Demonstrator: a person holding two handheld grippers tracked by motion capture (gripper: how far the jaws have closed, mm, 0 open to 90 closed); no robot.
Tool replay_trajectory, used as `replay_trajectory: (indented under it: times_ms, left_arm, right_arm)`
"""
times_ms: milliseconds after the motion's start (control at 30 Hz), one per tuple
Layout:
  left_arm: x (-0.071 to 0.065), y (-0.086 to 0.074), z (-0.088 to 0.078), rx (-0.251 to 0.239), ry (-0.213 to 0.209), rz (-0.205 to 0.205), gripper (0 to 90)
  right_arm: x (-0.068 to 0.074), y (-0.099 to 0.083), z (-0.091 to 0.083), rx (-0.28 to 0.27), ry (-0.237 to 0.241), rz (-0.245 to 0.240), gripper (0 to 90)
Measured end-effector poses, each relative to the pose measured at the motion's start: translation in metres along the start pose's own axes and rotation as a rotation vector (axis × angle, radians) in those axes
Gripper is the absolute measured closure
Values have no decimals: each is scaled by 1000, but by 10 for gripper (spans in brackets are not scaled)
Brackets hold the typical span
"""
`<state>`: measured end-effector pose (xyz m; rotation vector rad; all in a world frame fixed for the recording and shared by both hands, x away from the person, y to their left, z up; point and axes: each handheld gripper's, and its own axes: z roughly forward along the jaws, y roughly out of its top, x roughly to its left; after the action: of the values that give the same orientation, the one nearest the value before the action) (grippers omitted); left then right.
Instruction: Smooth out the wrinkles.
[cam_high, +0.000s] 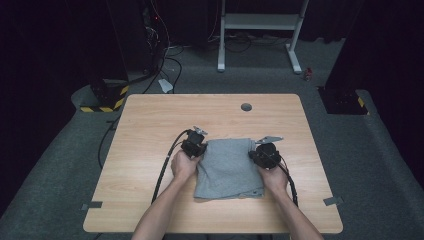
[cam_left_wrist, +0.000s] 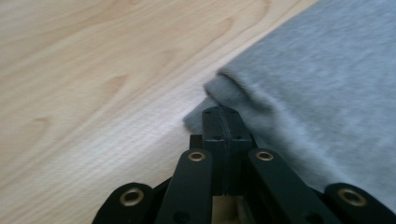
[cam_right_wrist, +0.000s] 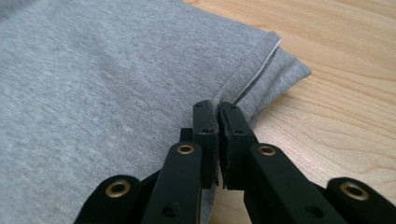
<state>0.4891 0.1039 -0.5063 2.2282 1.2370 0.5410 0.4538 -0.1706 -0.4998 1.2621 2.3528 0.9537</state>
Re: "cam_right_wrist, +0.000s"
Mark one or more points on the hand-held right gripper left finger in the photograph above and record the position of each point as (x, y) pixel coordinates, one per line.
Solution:
(207, 140)

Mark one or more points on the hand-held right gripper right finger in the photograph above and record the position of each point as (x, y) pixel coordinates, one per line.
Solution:
(235, 143)

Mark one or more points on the grey pants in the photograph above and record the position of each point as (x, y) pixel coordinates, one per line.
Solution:
(109, 102)

